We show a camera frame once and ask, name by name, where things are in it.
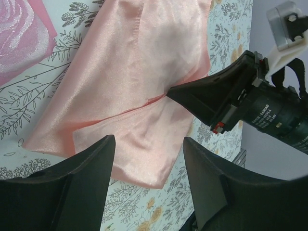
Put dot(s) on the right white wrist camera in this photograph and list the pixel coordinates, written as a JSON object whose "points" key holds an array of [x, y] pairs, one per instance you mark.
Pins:
{"points": [[289, 27]]}

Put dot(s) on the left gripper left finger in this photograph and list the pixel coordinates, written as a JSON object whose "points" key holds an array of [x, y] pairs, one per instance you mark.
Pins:
{"points": [[68, 196]]}

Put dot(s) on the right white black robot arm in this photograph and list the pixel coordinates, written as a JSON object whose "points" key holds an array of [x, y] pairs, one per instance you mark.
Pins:
{"points": [[282, 112]]}

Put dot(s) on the pink floral placemat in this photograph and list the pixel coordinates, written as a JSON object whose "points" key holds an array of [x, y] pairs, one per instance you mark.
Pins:
{"points": [[26, 36]]}

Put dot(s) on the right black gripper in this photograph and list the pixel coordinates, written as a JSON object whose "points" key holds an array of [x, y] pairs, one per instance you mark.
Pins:
{"points": [[222, 99]]}

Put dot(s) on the salmon pink satin napkin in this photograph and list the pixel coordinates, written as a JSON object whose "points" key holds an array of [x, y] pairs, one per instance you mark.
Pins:
{"points": [[117, 83]]}

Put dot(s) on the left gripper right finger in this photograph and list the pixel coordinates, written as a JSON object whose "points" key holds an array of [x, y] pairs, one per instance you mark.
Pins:
{"points": [[227, 197]]}

